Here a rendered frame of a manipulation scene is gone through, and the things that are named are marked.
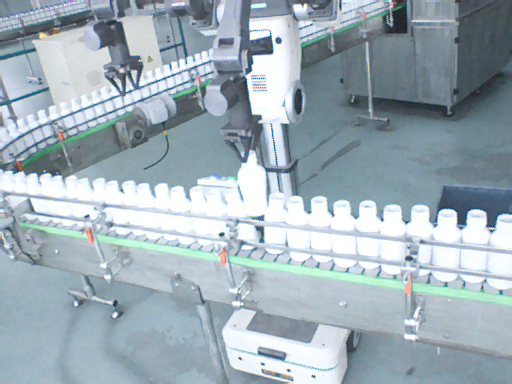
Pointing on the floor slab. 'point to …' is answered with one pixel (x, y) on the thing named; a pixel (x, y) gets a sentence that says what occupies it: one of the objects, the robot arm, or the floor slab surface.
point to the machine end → (434, 53)
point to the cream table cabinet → (81, 71)
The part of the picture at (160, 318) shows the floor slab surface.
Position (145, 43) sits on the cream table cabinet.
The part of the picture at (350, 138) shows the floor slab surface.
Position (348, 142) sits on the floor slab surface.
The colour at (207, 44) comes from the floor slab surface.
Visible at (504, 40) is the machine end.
